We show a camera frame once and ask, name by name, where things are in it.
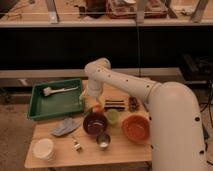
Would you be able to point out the brown toy item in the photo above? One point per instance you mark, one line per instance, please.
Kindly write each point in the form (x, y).
(133, 104)

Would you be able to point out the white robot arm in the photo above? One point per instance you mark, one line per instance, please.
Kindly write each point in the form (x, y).
(176, 133)

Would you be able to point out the orange toy fruit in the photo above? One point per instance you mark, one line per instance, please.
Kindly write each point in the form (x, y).
(97, 109)

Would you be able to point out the white dish brush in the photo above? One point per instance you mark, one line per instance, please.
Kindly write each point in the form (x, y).
(48, 90)

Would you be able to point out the purple bowl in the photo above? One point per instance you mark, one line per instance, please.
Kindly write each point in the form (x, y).
(95, 124)

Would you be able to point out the orange bowl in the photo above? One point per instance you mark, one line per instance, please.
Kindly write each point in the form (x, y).
(136, 129)

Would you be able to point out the wooden table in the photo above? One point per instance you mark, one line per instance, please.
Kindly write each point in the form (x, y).
(120, 150)

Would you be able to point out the light green cup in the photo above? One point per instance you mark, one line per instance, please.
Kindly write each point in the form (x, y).
(112, 116)

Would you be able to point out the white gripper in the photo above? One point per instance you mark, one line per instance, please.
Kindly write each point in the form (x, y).
(93, 88)

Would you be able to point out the small metal cup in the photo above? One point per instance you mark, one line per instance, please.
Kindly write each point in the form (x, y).
(103, 140)

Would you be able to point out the grey cloth towel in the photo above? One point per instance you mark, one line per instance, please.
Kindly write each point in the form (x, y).
(68, 125)

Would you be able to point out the striped dark block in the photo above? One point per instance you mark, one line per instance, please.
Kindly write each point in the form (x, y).
(114, 104)

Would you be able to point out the green plastic tray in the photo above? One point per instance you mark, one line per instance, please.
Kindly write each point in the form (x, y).
(56, 105)

